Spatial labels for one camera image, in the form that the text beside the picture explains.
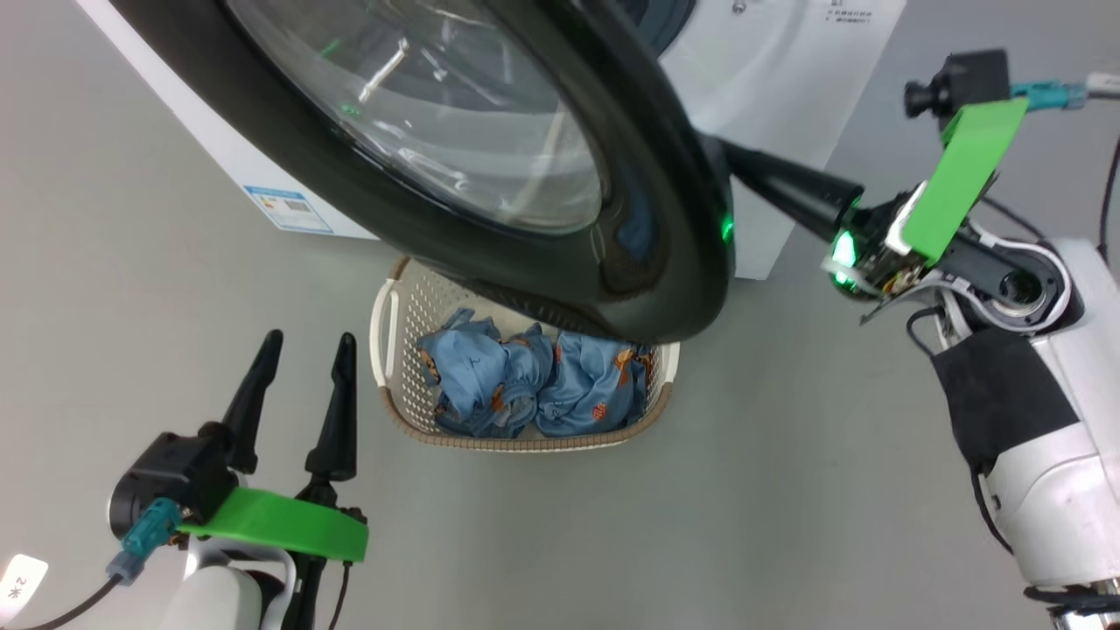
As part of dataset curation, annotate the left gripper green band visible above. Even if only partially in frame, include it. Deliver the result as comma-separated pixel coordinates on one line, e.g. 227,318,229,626
178,329,370,564

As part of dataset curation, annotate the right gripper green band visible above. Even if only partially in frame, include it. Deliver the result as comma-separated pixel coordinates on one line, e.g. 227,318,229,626
703,97,1031,326

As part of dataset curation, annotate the black glass washing machine door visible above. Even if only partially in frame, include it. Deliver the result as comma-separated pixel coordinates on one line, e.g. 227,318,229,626
109,0,736,344

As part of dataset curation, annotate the white front-load washing machine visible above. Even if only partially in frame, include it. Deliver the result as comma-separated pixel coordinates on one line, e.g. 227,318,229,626
74,0,907,281

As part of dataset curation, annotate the cream perforated laundry basket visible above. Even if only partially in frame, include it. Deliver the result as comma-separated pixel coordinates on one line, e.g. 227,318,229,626
369,255,682,453

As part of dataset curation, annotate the blue energy label sticker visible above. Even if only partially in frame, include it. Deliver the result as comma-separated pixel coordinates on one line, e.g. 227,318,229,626
243,184,335,235

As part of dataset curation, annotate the thin black left gripper cable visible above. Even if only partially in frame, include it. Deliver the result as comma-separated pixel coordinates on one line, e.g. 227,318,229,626
328,562,353,630

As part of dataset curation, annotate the teal-plug left camera cable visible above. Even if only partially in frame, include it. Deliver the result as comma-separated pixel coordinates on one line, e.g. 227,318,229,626
17,497,183,630

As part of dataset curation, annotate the teal-plug camera cable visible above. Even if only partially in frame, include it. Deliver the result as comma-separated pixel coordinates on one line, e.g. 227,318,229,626
17,497,183,630
1011,77,1090,113

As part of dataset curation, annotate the teal-plug right camera cable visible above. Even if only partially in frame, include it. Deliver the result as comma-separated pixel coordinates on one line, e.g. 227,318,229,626
1011,77,1090,113

